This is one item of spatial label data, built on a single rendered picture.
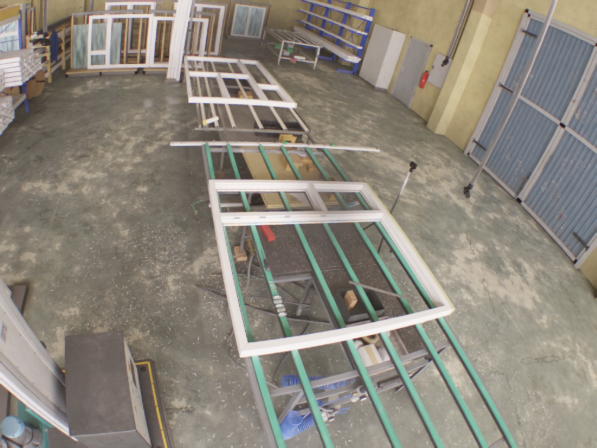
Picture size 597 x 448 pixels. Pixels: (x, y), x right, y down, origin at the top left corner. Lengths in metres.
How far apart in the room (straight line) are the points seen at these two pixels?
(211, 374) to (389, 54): 10.27
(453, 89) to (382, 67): 3.13
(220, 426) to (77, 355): 1.15
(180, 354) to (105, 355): 1.01
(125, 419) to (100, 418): 0.12
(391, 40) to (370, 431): 10.33
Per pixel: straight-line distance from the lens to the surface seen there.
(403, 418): 2.92
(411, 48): 11.01
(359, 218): 2.76
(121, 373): 1.77
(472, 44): 8.85
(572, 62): 7.68
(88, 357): 1.85
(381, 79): 11.31
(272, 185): 2.77
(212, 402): 2.56
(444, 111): 9.00
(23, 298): 3.31
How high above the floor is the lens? 2.43
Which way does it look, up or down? 39 degrees down
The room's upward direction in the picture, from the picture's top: 16 degrees clockwise
